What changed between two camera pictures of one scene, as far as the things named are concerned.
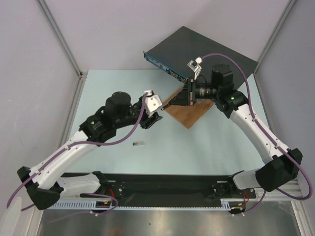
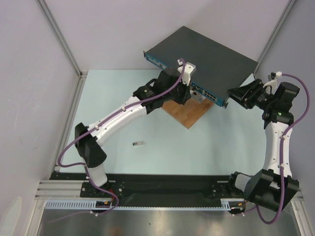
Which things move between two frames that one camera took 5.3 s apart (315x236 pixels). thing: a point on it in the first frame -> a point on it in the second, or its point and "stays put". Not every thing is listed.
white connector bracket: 153,103 -> 189,68
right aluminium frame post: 286,12 stays put
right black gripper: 191,92 -> 249,94
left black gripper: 148,121 -> 185,95
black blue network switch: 173,52 stays put
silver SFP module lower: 138,143 stays put
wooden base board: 188,115 stays put
